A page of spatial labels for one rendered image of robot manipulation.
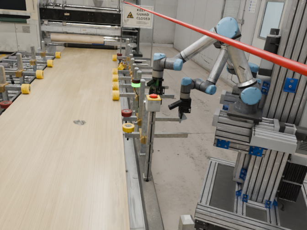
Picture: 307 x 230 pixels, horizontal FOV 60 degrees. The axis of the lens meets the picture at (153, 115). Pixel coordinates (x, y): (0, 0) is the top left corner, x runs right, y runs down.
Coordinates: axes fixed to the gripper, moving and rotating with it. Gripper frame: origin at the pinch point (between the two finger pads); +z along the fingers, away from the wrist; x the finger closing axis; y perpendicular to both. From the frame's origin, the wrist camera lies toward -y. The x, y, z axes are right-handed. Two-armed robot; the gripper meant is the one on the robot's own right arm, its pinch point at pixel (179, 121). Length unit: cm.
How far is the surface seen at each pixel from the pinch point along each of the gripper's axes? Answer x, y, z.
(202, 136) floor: 127, 72, 83
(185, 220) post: -130, -32, -31
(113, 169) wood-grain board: -73, -52, -8
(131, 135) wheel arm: -26.7, -39.5, -2.3
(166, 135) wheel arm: -26.5, -15.0, -1.5
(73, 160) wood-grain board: -65, -72, -8
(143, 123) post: -30.7, -32.1, -12.7
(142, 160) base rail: -36.1, -32.4, 12.0
